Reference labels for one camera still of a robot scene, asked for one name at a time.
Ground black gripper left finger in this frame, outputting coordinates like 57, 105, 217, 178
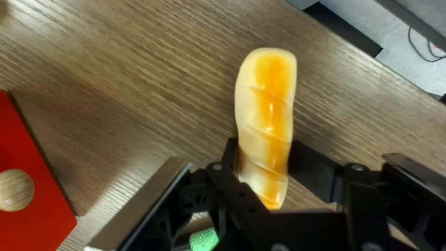
85, 139, 280, 251

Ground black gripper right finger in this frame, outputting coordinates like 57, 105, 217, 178
288, 140, 446, 251

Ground yellow toy banana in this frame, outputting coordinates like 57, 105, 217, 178
232, 47, 298, 211

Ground wooden drawer with red-orange front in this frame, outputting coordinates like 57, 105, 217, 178
0, 90, 78, 251

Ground green cloth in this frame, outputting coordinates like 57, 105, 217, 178
186, 228, 220, 251

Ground thin black cable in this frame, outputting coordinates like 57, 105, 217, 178
407, 24, 446, 65

